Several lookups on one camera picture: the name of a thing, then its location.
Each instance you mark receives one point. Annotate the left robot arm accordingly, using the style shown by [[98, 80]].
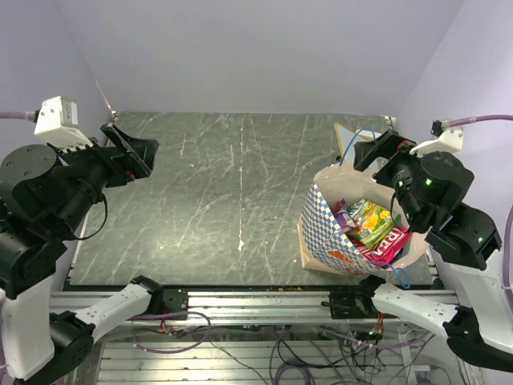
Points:
[[46, 192]]

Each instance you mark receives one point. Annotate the yellow green candy bag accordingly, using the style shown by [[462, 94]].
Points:
[[373, 221]]

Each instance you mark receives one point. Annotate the aluminium frame rail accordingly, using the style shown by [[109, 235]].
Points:
[[248, 308]]

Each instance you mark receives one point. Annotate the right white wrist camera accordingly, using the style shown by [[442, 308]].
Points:
[[448, 137]]

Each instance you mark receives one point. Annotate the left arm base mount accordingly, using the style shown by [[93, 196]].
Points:
[[175, 301]]

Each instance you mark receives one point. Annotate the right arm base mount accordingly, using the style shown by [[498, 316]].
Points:
[[349, 305]]

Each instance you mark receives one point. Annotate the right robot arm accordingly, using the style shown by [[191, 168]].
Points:
[[430, 189]]

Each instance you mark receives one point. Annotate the checkered paper bag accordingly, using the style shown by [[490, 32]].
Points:
[[325, 248]]

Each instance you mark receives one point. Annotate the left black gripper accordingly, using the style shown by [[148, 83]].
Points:
[[128, 159]]

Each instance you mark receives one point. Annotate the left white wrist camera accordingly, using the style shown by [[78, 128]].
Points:
[[57, 124]]

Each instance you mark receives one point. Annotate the purple snack packet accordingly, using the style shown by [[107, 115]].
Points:
[[341, 214]]

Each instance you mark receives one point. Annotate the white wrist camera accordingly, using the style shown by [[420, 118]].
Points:
[[57, 124], [448, 137]]

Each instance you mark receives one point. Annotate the pink chips bag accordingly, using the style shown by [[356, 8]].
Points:
[[387, 250]]

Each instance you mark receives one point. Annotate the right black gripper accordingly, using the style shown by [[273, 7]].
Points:
[[391, 145]]

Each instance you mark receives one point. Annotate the small whiteboard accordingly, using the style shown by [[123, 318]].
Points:
[[346, 140]]

